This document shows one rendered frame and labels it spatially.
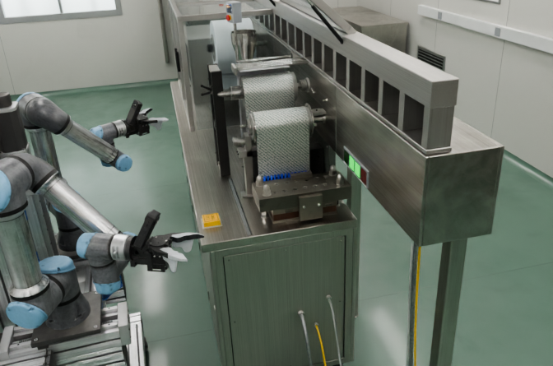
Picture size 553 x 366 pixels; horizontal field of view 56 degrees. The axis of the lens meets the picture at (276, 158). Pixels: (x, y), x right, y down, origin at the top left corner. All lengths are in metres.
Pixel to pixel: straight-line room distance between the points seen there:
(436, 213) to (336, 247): 0.76
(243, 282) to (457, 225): 0.98
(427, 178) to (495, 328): 1.77
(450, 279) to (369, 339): 1.18
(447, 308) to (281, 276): 0.71
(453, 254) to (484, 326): 1.39
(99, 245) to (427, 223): 0.95
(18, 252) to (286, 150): 1.14
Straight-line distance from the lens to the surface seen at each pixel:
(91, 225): 1.71
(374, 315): 3.13
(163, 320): 3.19
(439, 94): 1.46
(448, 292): 1.91
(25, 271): 1.75
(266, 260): 2.20
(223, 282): 2.22
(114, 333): 2.02
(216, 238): 2.13
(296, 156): 2.29
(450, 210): 1.63
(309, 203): 2.16
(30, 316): 1.81
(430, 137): 1.50
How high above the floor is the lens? 2.04
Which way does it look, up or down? 24 degrees down
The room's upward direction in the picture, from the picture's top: 3 degrees counter-clockwise
